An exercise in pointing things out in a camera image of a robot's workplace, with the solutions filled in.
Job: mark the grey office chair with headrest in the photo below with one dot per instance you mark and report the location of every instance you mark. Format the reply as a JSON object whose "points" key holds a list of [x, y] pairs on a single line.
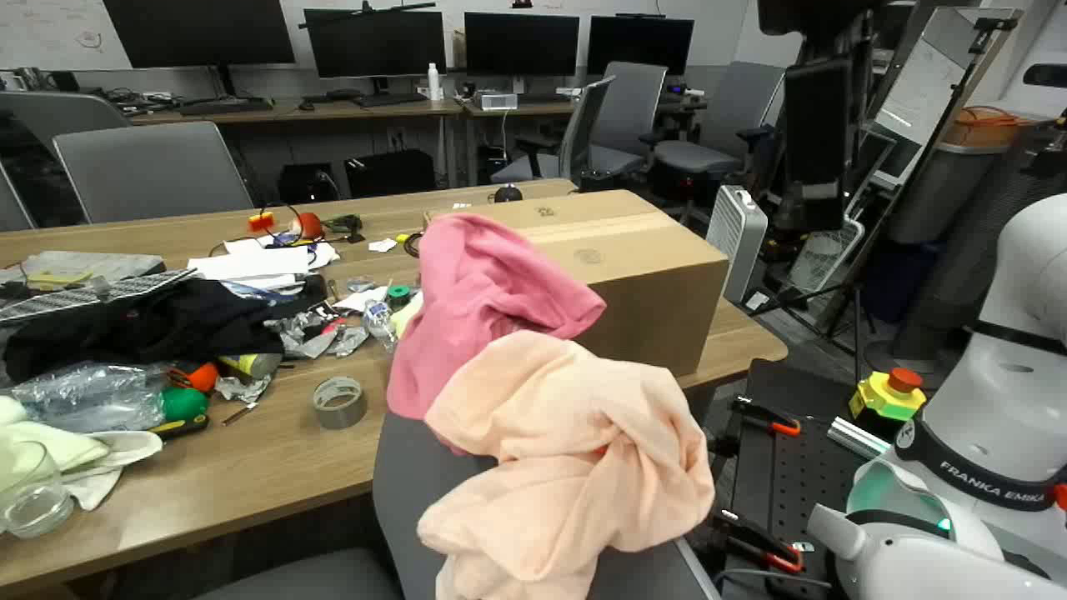
{"points": [[406, 487]]}

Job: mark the grey folded cloth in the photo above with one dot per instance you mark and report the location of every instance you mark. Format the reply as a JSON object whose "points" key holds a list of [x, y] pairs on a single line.
{"points": [[87, 268]]}

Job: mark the orange ball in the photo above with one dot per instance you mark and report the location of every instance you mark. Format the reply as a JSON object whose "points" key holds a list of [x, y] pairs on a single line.
{"points": [[311, 224]]}

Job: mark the dark green object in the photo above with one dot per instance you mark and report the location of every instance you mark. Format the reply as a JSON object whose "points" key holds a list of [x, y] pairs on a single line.
{"points": [[347, 227]]}

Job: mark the white papers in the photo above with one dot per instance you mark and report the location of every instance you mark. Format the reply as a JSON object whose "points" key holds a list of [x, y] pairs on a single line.
{"points": [[263, 262]]}

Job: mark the white spray bottle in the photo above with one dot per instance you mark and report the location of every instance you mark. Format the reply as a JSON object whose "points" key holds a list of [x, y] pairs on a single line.
{"points": [[436, 83]]}

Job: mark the grey trash can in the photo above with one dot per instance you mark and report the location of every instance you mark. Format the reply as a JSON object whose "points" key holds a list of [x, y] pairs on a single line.
{"points": [[946, 187]]}

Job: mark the grey tape roll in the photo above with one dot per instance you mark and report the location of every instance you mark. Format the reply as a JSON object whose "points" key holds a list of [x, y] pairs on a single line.
{"points": [[338, 402]]}

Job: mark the green toy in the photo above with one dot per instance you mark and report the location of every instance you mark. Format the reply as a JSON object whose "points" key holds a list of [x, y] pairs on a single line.
{"points": [[186, 405]]}

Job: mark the peach cloth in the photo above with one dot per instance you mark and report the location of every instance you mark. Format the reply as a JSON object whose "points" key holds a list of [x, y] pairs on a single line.
{"points": [[569, 469]]}

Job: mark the large cardboard box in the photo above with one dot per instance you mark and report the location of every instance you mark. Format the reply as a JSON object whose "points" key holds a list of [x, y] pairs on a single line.
{"points": [[656, 287]]}

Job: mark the pink cloth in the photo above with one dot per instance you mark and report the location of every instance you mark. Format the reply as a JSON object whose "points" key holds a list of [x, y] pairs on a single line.
{"points": [[479, 301]]}

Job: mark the clear plastic bag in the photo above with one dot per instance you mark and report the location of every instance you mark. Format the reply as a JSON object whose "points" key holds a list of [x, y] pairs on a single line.
{"points": [[85, 394]]}

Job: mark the large black bag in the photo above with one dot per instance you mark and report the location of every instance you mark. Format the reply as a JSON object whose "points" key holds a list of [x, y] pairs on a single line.
{"points": [[389, 174]]}

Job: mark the wall whiteboard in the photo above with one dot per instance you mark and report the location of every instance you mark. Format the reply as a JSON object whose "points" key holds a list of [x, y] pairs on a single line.
{"points": [[54, 33]]}

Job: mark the black keyboard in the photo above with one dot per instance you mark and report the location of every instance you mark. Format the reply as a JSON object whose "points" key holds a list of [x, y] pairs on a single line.
{"points": [[228, 105]]}

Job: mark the yellow cloth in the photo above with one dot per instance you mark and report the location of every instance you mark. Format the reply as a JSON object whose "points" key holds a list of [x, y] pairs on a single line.
{"points": [[407, 313]]}

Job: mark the white tilted panel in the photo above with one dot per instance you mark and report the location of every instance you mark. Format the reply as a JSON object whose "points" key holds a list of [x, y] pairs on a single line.
{"points": [[923, 87]]}

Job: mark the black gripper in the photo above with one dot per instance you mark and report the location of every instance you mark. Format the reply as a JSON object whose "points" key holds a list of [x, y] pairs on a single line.
{"points": [[819, 111]]}

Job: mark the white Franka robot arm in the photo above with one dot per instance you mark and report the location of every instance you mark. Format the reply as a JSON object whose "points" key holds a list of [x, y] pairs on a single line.
{"points": [[1001, 422]]}

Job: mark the white floor appliance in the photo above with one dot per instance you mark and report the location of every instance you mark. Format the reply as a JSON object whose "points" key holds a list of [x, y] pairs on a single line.
{"points": [[829, 262]]}

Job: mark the clear plastic bottle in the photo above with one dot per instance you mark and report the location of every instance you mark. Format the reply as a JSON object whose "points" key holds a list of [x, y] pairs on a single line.
{"points": [[381, 323]]}

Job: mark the large black monitor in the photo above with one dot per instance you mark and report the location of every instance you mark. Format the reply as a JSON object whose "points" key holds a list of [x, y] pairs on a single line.
{"points": [[200, 32]]}

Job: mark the yellow red emergency stop button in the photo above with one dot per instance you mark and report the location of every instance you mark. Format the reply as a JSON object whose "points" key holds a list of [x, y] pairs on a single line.
{"points": [[889, 397]]}

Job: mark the small black bag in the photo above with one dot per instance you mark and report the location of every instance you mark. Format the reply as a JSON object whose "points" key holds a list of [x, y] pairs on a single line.
{"points": [[307, 183]]}

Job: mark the orange toy piece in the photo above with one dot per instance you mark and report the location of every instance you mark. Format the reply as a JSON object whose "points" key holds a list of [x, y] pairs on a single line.
{"points": [[200, 379]]}

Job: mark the small red toy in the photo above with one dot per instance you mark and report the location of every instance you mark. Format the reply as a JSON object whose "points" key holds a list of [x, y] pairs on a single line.
{"points": [[263, 221]]}

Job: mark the green bottle cap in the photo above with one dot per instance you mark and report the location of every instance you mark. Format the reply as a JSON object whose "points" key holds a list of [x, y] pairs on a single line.
{"points": [[397, 295]]}

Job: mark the long wooden table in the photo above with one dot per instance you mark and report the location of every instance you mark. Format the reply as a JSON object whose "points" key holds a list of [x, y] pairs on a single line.
{"points": [[279, 453]]}

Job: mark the crumpled foil wrapper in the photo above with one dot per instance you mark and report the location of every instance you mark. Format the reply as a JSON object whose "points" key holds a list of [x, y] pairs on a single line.
{"points": [[318, 333]]}

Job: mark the clear plastic cup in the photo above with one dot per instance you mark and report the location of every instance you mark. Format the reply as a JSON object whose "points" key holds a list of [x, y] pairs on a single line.
{"points": [[36, 494]]}

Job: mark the white space heater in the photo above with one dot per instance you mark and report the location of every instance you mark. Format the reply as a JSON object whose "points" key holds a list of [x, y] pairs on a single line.
{"points": [[735, 239]]}

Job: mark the long wooden desk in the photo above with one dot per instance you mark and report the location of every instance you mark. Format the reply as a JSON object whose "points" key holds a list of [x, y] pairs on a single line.
{"points": [[336, 111]]}

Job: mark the black cloth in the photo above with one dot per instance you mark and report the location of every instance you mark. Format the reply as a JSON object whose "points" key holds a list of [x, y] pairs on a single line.
{"points": [[155, 327]]}

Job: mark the pale white cloth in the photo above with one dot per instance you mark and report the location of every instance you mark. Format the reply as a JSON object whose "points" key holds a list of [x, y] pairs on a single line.
{"points": [[104, 452]]}

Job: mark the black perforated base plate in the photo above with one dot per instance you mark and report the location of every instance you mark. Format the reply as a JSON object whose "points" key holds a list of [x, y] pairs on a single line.
{"points": [[777, 479]]}

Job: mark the grey striped fabric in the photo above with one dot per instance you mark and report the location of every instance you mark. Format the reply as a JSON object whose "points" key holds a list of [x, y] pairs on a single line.
{"points": [[69, 301]]}

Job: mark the short wooden desk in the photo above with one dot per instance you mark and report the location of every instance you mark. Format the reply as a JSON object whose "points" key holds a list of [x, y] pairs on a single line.
{"points": [[535, 109]]}

